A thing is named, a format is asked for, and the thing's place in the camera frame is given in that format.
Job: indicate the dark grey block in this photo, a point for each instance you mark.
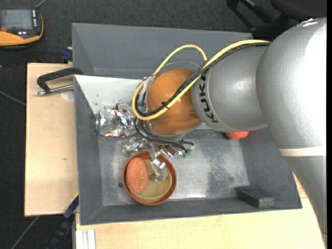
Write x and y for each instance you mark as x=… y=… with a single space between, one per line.
x=255 y=196

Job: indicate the crumpled silver foil packet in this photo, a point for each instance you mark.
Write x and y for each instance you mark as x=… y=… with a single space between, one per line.
x=114 y=123

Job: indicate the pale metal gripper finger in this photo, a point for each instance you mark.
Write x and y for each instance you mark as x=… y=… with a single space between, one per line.
x=160 y=168
x=133 y=146

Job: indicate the pale wood board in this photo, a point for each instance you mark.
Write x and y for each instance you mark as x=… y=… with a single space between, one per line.
x=49 y=144

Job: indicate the grey metal bin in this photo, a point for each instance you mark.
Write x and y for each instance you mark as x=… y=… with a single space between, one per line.
x=207 y=175

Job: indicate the yellow bowl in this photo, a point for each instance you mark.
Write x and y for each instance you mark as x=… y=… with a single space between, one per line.
x=155 y=191

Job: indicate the orange round scrubber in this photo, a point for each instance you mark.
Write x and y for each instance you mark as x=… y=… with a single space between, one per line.
x=136 y=175

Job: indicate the red-brown bowl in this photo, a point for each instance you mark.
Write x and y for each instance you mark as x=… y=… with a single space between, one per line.
x=173 y=185

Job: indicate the orange round object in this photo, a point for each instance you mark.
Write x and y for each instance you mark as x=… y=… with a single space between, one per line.
x=237 y=135

